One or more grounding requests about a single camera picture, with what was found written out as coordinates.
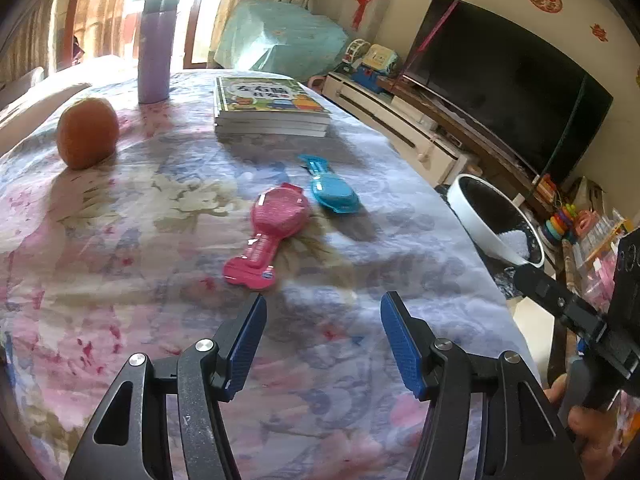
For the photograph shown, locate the orange fruit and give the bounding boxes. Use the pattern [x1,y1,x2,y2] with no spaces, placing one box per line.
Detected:
[55,97,120,171]

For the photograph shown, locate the pink spoon-shaped package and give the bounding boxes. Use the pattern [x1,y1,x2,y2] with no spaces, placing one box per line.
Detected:
[222,183,311,292]

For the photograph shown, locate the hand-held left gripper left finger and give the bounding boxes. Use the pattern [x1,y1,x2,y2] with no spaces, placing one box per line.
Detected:
[64,292,268,480]

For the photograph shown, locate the rainbow stacking ring toy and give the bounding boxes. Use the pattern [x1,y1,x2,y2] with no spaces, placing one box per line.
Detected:
[542,204,576,242]

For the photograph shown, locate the floral tablecloth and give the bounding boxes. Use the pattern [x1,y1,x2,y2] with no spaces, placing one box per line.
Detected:
[0,55,547,480]

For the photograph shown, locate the person's right hand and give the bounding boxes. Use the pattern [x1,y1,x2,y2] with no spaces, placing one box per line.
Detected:
[542,374,622,477]

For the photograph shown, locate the teal cloth-covered furniture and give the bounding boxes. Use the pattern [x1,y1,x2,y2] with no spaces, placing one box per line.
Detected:
[217,0,352,74]

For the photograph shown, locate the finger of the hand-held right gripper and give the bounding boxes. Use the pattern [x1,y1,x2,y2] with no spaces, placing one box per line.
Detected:
[514,262,609,342]

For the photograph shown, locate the pink and orange toy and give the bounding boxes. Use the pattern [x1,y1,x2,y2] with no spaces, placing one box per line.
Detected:
[573,209,599,237]

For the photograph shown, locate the clear plastic storage boxes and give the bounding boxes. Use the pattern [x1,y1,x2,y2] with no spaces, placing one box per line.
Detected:
[569,209,632,312]

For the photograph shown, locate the white television cabinet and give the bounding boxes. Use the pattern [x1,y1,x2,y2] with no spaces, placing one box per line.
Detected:
[322,71,551,211]

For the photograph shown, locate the small toy piano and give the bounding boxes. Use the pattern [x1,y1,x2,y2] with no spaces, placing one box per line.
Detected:
[532,174,557,204]

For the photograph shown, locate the stack of children's books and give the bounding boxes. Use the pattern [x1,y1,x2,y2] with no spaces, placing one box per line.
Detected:
[213,75,332,139]

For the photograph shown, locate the colourful toy cash register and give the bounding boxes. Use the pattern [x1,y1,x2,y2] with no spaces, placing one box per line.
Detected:
[350,43,402,94]

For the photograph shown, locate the blue spoon-shaped package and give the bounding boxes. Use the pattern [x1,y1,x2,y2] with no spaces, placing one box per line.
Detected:
[298,153,362,215]

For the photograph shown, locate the purple drinking bottle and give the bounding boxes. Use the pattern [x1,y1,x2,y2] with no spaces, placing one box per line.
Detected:
[137,0,177,106]

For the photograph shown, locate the white bin with black bag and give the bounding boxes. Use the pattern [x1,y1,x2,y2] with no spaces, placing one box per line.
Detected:
[446,173,546,268]

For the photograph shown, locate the black flat-screen television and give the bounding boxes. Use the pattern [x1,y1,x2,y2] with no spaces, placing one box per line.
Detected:
[400,0,615,187]

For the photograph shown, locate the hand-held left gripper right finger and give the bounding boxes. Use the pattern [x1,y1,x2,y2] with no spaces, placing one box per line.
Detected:
[380,291,586,480]

